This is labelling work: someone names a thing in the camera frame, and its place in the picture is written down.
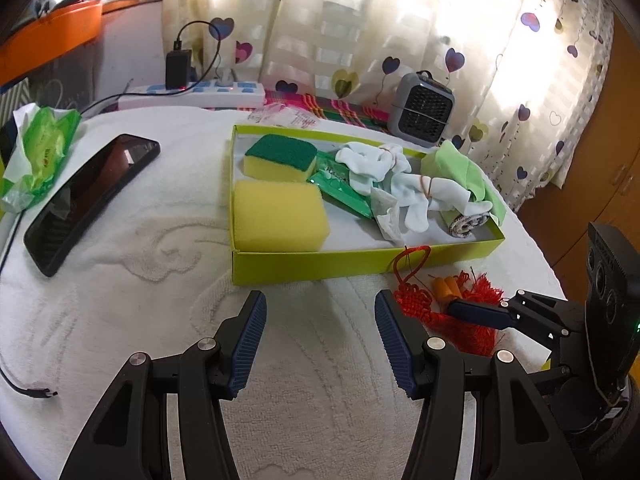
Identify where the red tassel knot ornament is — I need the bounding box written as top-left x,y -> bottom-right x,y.
388,245 -> 511,359

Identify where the white sock bundle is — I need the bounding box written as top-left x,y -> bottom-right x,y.
334,142 -> 411,196
372,171 -> 494,242

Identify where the light green cloth roll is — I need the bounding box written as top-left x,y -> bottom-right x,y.
420,141 -> 506,237

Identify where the green packet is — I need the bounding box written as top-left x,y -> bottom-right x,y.
307,151 -> 373,219

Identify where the plain yellow sponge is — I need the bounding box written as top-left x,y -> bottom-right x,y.
232,179 -> 330,252

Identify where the green topped yellow sponge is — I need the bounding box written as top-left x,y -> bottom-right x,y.
243,134 -> 318,183

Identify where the lime green shallow box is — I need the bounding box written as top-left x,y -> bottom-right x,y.
229,124 -> 506,286

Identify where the grey mini heater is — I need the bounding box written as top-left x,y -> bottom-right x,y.
387,70 -> 454,148

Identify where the black smartphone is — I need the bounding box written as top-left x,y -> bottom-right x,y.
24,133 -> 160,278

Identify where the heart pattern curtain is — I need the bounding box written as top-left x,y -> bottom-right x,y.
162,0 -> 614,209

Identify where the colourful striped cloth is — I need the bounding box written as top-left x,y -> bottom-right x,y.
266,90 -> 388,133

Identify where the green tissue pack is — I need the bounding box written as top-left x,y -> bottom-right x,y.
1,103 -> 81,214

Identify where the white power strip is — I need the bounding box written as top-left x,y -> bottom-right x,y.
117,80 -> 266,110

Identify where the black charger adapter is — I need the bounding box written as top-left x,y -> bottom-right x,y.
165,39 -> 192,90

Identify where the orange shelf tray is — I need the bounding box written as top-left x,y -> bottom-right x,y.
0,0 -> 103,86

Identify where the black charging cable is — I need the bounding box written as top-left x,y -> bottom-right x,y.
0,209 -> 59,401

